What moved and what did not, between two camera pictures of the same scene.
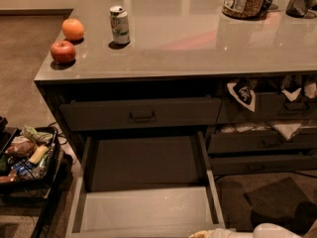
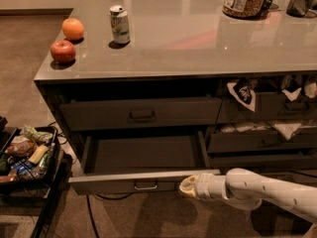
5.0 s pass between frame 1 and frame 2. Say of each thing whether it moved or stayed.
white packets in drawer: stayed
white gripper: moved
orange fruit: stayed
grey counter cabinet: stayed
